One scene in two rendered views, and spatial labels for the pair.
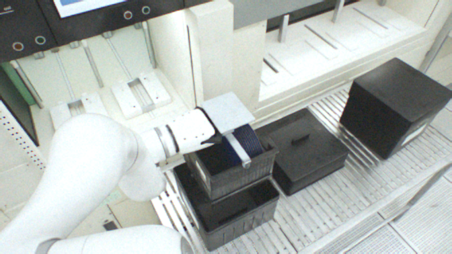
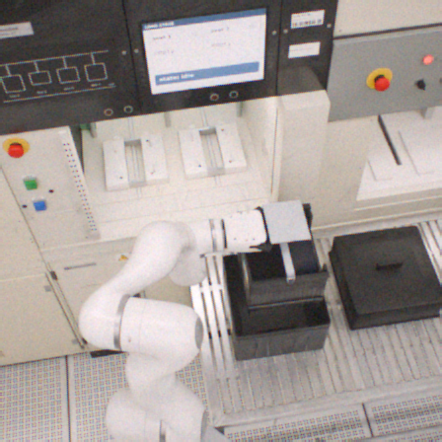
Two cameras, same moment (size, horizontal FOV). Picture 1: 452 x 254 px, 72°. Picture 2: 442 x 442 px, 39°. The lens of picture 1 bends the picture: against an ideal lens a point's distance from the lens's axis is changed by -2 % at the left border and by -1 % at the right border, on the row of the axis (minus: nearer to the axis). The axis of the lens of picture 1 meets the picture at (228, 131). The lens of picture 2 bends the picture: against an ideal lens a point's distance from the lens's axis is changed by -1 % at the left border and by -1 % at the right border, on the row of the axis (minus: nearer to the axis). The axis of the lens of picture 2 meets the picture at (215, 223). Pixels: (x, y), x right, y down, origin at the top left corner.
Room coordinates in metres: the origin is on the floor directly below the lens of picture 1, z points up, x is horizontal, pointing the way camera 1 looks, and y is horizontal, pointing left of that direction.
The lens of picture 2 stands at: (-0.33, -0.19, 2.57)
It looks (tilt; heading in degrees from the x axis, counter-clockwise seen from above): 55 degrees down; 23
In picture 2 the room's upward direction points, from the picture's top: 3 degrees counter-clockwise
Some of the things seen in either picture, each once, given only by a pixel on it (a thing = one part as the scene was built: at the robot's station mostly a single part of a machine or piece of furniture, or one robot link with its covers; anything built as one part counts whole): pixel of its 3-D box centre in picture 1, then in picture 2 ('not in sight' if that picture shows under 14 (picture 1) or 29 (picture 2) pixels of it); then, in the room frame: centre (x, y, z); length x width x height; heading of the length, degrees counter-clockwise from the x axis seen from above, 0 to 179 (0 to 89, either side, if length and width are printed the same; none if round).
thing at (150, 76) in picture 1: (140, 93); (211, 149); (1.04, 0.39, 0.89); 0.22 x 0.21 x 0.04; 30
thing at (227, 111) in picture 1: (225, 148); (279, 255); (0.56, 0.01, 1.11); 0.24 x 0.20 x 0.32; 29
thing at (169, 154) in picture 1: (165, 140); (217, 234); (0.49, 0.16, 1.25); 0.09 x 0.03 x 0.08; 29
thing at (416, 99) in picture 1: (391, 107); not in sight; (0.95, -0.71, 0.89); 0.29 x 0.29 x 0.25; 34
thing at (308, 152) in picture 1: (298, 146); (386, 272); (0.79, -0.29, 0.83); 0.29 x 0.29 x 0.13; 29
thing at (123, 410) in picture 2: not in sight; (148, 424); (0.03, 0.17, 1.07); 0.19 x 0.12 x 0.24; 102
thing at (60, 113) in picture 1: (79, 115); (134, 160); (0.90, 0.63, 0.89); 0.22 x 0.21 x 0.04; 30
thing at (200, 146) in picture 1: (188, 132); (241, 231); (0.51, 0.10, 1.25); 0.11 x 0.10 x 0.07; 119
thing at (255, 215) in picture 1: (224, 193); (273, 302); (0.56, 0.01, 0.85); 0.28 x 0.28 x 0.17; 29
